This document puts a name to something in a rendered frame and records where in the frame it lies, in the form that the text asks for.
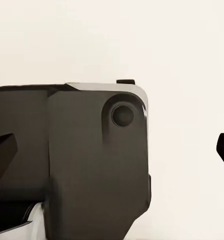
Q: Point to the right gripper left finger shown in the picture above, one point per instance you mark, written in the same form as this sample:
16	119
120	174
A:
8	150

